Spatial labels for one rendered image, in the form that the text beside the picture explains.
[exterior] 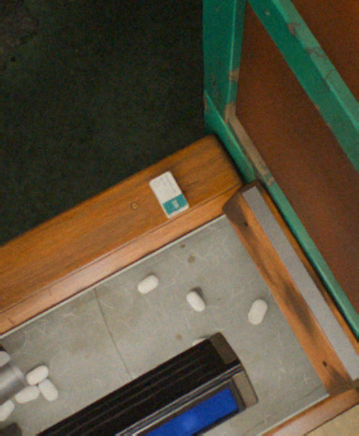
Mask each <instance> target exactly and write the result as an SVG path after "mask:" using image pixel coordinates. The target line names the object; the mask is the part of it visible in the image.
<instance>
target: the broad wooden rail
mask: <svg viewBox="0 0 359 436"><path fill-rule="evenodd" d="M169 170H170V173H171V174H172V176H173V178H174V180H175V181H176V183H177V185H178V187H179V188H180V190H181V192H182V194H183V195H184V197H185V199H186V202H187V203H188V209H186V210H185V211H182V212H180V213H178V214H176V215H174V216H172V217H171V218H168V216H167V215H166V213H165V211H164V210H163V209H162V207H161V205H160V203H159V201H158V199H157V197H156V195H155V194H154V192H153V191H152V189H151V186H150V181H152V180H154V179H156V178H158V177H160V176H161V175H163V174H166V173H167V172H169ZM245 184H246V183H245V181H244V179H243V178H242V176H241V174H240V173H239V170H238V168H237V166H236V164H235V163H234V161H233V159H232V158H231V156H230V154H229V153H228V151H227V150H226V149H225V147H224V145H223V142H222V141H221V140H220V139H219V137H218V135H217V134H216V133H211V134H209V135H207V136H205V137H203V138H201V139H199V140H198V141H196V142H193V144H191V145H189V146H187V147H186V148H184V149H182V150H180V151H178V152H176V153H173V154H171V155H170V156H168V157H167V158H164V159H162V160H160V161H158V162H156V163H154V164H152V165H151V166H149V167H146V168H144V169H142V170H140V171H139V172H138V173H137V174H135V175H133V176H131V177H129V178H127V179H125V180H123V181H121V182H119V183H117V184H115V185H113V186H111V187H109V188H107V189H105V190H103V191H102V192H100V193H98V194H96V195H94V196H91V197H89V198H87V199H86V201H84V202H81V203H79V204H78V205H76V206H74V207H72V208H70V209H68V210H67V211H64V212H62V213H60V214H57V215H55V216H53V217H51V218H50V219H49V220H47V221H45V222H43V223H41V224H39V225H37V226H35V227H34V228H32V229H30V230H28V231H26V232H24V233H22V234H20V235H19V236H17V237H15V238H13V239H11V240H8V241H6V242H4V243H2V244H1V245H0V337H1V336H3V335H5V334H7V332H8V331H10V330H12V329H14V328H16V327H19V326H20V325H22V324H24V323H26V322H29V321H31V320H33V319H34V318H36V317H37V316H38V315H40V314H42V313H43V312H46V311H48V310H50V309H52V308H54V307H56V306H57V305H59V304H61V303H63V302H65V301H68V300H69V299H70V298H72V297H74V296H75V295H77V294H79V293H80V292H82V291H84V290H86V289H89V288H91V287H93V286H94V285H96V284H98V283H101V282H103V281H104V280H105V279H106V278H107V277H109V276H112V275H114V274H116V273H117V272H119V271H121V270H123V269H126V268H127V267H129V266H131V265H133V264H135V263H137V262H139V261H140V260H142V259H144V258H146V257H148V255H150V254H152V253H154V252H156V251H158V250H160V249H162V248H163V247H166V246H167V245H169V244H171V243H173V242H175V241H176V240H179V239H181V238H183V237H185V236H187V235H188V234H190V233H192V232H195V231H196V230H198V228H199V227H201V226H203V225H206V224H208V223H210V222H211V221H213V220H215V219H217V218H219V217H221V216H222V215H224V212H223V211H222V207H223V205H224V204H225V203H226V202H227V201H228V199H229V198H230V197H231V196H232V194H233V193H234V192H235V191H236V190H237V189H238V188H240V187H242V186H244V185H245Z"/></svg>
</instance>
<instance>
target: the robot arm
mask: <svg viewBox="0 0 359 436"><path fill-rule="evenodd" d="M28 385H29V383H28V382H27V379H26V378H25V377H24V376H23V375H22V373H21V370H20V367H19V366H18V365H17V364H16V363H15V362H14V360H13V359H11V357H10V354H9V353H7V350H6V349H5V347H4V346H3V345H2V343H0V406H1V405H3V404H4V403H6V402H7V401H8V400H10V399H11V398H13V397H14V396H15V395H18V394H19V393H20V392H22V390H23V389H24V388H26V387H27V386H28ZM0 436H23V435H22V430H21V428H19V426H18V424H17V423H16V422H13V423H11V424H9V425H8V427H6V428H4V429H1V430H0Z"/></svg>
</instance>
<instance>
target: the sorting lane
mask: <svg viewBox="0 0 359 436"><path fill-rule="evenodd" d="M150 275H155V276H156V277H157V278H158V284H157V286H156V287H154V288H153V289H152V290H151V291H149V292H148V293H141V292H140V291H139V290H137V286H138V285H139V284H140V283H141V281H142V280H144V279H145V278H147V277H148V276H150ZM190 292H196V293H197V294H198V295H199V296H200V297H201V298H202V299H203V300H204V301H205V309H204V310H203V311H201V312H199V311H197V310H195V309H194V307H192V306H191V304H190V303H189V301H188V300H187V295H188V293H190ZM256 299H262V300H263V301H264V302H265V304H266V311H265V313H264V316H263V318H262V320H261V323H260V324H258V325H253V324H252V323H251V321H250V320H249V313H250V311H251V307H252V305H253V303H254V302H255V300H256ZM218 332H221V333H222V334H223V335H224V337H225V338H226V339H227V341H228V342H229V343H230V346H231V347H232V349H233V350H234V352H235V353H236V355H237V356H239V358H240V360H241V361H242V364H243V366H244V368H245V370H246V371H247V373H248V375H249V378H250V381H251V385H252V387H253V390H254V392H255V394H256V396H258V400H259V401H258V403H257V404H254V405H253V406H252V407H250V408H247V407H246V410H245V411H243V412H241V413H240V414H237V416H235V417H234V418H231V419H229V420H227V421H226V422H224V423H222V424H220V425H219V426H218V427H216V428H214V429H212V430H209V431H207V432H205V433H204V435H202V436H261V435H263V434H264V433H266V432H268V431H269V430H270V429H272V428H274V427H276V426H277V425H279V424H281V423H282V422H284V421H286V420H288V419H289V418H291V417H293V416H295V415H296V414H300V413H302V412H303V411H305V409H307V408H308V407H309V406H311V405H313V404H315V403H316V402H319V401H321V400H323V399H325V398H327V397H328V396H329V394H328V392H327V391H326V388H325V386H324V384H323V381H322V380H320V378H319V377H318V375H317V372H316V371H315V369H314V368H313V366H312V365H311V363H310V361H309V359H308V357H307V354H306V353H305V352H304V351H303V349H302V347H301V346H300V344H299V342H298V340H297V339H296V336H295V334H294V333H293V331H292V329H291V327H290V326H289V324H288V323H287V322H286V320H285V318H284V316H283V314H282V312H281V310H280V308H279V306H278V304H277V302H276V301H275V299H274V297H273V295H272V292H271V291H270V289H268V287H267V286H266V284H265V282H264V280H263V277H262V276H261V274H260V272H259V271H258V269H257V267H256V266H255V265H254V263H253V261H252V260H251V257H250V256H249V253H247V251H246V250H245V248H244V246H243V245H242V243H241V241H240V240H239V238H238V236H237V234H236V232H235V230H234V228H233V227H232V225H231V224H230V222H229V221H228V219H227V217H226V216H225V215H222V216H221V217H219V218H217V219H215V220H213V221H211V222H210V223H208V224H206V225H203V226H201V227H199V228H198V230H196V231H195V232H192V233H190V234H188V235H187V236H185V237H183V238H181V239H179V240H176V241H175V242H173V243H171V244H169V245H167V246H166V247H163V248H162V249H160V250H158V251H156V252H154V253H152V254H150V255H148V257H146V258H144V259H142V260H140V261H139V262H137V263H135V264H133V265H131V266H129V267H127V268H126V269H123V270H121V271H119V272H117V273H116V274H114V275H112V276H109V277H107V278H106V279H105V280H104V281H103V282H101V283H98V284H96V285H94V286H93V287H91V288H89V289H86V290H84V291H82V292H80V293H79V294H77V295H75V296H74V297H72V298H70V299H69V300H68V301H65V302H63V303H61V304H59V305H57V306H56V307H54V308H52V309H50V310H48V311H46V312H43V313H42V314H40V315H38V316H37V317H36V318H34V319H33V320H31V321H29V322H26V323H24V324H22V325H20V326H19V327H16V328H14V329H12V330H10V331H8V332H7V334H5V335H3V336H1V337H0V343H2V345H3V346H4V347H5V349H6V350H7V353H9V354H10V357H11V359H13V360H14V362H15V363H16V364H17V365H18V366H19V367H20V370H21V373H22V375H23V376H24V377H25V378H26V376H27V374H28V373H29V371H32V370H34V369H36V368H37V367H39V366H45V367H47V368H48V376H47V377H46V378H45V379H48V380H50V381H51V383H52V384H53V385H54V387H55V388H57V389H58V398H56V399H55V400H47V399H46V398H45V396H44V395H43V394H42V391H41V390H40V388H39V383H40V382H41V381H40V382H39V383H37V384H36V386H38V388H39V390H40V393H39V396H38V397H37V398H35V399H34V400H28V401H26V402H18V401H17V400H16V399H15V396H14V397H13V398H11V399H10V400H11V401H12V402H13V404H14V409H13V411H12V412H11V413H10V415H9V416H8V417H7V419H6V420H4V421H0V430H1V429H4V428H6V427H8V425H9V424H11V423H13V422H16V423H17V424H18V426H19V428H21V430H22V435H23V436H35V435H37V434H38V433H39V432H42V431H44V430H46V429H47V428H48V427H50V426H52V425H54V424H55V423H57V422H59V421H62V420H63V419H65V418H67V417H69V416H70V415H72V414H73V413H74V412H76V411H78V410H80V409H82V408H84V407H86V406H88V405H89V404H91V403H93V402H95V401H97V400H99V399H102V397H104V396H105V395H106V394H108V393H110V392H112V391H114V390H115V389H117V388H119V387H122V386H124V385H126V384H128V382H130V381H132V380H133V379H135V378H137V377H138V376H140V375H141V374H144V373H146V372H148V371H150V370H152V368H153V367H154V365H156V364H161V363H163V362H165V361H166V360H168V359H170V358H172V357H174V356H176V355H178V354H180V353H182V352H183V351H185V350H187V349H189V348H192V347H193V342H194V340H196V339H203V338H209V336H211V335H213V334H215V333H218Z"/></svg>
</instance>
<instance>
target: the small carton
mask: <svg viewBox="0 0 359 436"><path fill-rule="evenodd" d="M150 186H151V189H152V191H153V192H154V194H155V195H156V197H157V199H158V201H159V203H160V205H161V207H162V209H163V210H164V211H165V213H166V215H167V216H168V218H171V217H172V216H174V215H176V214H178V213H180V212H182V211H185V210H186V209H188V203H187V202H186V199H185V197H184V195H183V194H182V192H181V190H180V188H179V187H178V185H177V183H176V181H175V180H174V178H173V176H172V174H171V173H170V170H169V172H167V173H166V174H163V175H161V176H160V177H158V178H156V179H154V180H152V181H150Z"/></svg>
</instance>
